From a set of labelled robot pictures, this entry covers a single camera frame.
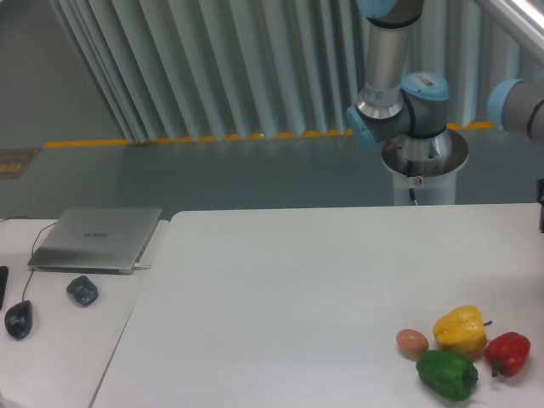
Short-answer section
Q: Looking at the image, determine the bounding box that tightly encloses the dark grey small case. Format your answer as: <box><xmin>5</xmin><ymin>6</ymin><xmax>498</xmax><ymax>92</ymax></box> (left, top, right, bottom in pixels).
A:
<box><xmin>66</xmin><ymin>275</ymin><xmax>99</xmax><ymax>307</ymax></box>

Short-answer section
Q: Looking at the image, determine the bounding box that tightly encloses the black computer mouse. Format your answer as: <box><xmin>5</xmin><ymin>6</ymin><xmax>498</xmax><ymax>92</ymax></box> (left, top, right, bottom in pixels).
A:
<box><xmin>4</xmin><ymin>300</ymin><xmax>33</xmax><ymax>341</ymax></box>

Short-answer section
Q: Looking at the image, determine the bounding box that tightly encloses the aluminium frame beam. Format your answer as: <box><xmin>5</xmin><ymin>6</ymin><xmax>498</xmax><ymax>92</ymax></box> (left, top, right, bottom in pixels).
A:
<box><xmin>475</xmin><ymin>0</ymin><xmax>543</xmax><ymax>65</ymax></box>

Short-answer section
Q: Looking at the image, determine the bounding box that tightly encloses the white pleated curtain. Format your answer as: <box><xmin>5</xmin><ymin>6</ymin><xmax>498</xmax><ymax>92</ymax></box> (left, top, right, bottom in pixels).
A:
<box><xmin>53</xmin><ymin>1</ymin><xmax>543</xmax><ymax>144</ymax></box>

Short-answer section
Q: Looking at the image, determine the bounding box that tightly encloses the black device at edge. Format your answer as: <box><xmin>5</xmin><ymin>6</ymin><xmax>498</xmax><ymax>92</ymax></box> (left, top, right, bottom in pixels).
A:
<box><xmin>0</xmin><ymin>265</ymin><xmax>9</xmax><ymax>309</ymax></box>

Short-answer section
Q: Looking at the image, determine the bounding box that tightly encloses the red bell pepper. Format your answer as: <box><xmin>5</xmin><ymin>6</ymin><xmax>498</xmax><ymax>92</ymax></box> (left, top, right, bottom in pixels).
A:
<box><xmin>484</xmin><ymin>331</ymin><xmax>531</xmax><ymax>377</ymax></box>

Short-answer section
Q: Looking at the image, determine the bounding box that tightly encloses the green bell pepper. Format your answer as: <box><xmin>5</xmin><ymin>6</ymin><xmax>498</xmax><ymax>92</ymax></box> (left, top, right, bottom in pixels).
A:
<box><xmin>416</xmin><ymin>350</ymin><xmax>479</xmax><ymax>401</ymax></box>

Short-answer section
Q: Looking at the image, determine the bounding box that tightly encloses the yellow bell pepper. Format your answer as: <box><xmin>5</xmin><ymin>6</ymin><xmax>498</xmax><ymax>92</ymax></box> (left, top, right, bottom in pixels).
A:
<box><xmin>433</xmin><ymin>305</ymin><xmax>488</xmax><ymax>354</ymax></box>

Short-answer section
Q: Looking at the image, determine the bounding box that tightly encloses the silver closed laptop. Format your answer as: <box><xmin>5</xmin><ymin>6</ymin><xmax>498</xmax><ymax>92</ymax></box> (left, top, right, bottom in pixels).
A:
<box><xmin>28</xmin><ymin>207</ymin><xmax>162</xmax><ymax>275</ymax></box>

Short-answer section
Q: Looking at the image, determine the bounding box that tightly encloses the black mouse cable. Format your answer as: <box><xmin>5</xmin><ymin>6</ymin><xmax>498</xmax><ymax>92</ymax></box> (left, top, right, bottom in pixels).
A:
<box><xmin>0</xmin><ymin>216</ymin><xmax>59</xmax><ymax>302</ymax></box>

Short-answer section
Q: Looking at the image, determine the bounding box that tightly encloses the brown egg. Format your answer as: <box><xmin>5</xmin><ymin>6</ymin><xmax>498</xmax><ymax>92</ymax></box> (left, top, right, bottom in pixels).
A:
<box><xmin>396</xmin><ymin>329</ymin><xmax>429</xmax><ymax>355</ymax></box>

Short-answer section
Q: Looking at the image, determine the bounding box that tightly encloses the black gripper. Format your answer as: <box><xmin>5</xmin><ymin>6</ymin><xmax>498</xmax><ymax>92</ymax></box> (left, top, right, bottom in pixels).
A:
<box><xmin>536</xmin><ymin>178</ymin><xmax>544</xmax><ymax>233</ymax></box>

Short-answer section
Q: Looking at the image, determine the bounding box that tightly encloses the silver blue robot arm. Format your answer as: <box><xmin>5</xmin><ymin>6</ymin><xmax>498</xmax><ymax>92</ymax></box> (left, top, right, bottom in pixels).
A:
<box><xmin>347</xmin><ymin>1</ymin><xmax>543</xmax><ymax>206</ymax></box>

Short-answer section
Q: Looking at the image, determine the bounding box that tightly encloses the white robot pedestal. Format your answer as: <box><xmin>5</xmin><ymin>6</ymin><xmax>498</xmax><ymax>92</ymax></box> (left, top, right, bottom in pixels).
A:
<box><xmin>382</xmin><ymin>129</ymin><xmax>468</xmax><ymax>206</ymax></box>

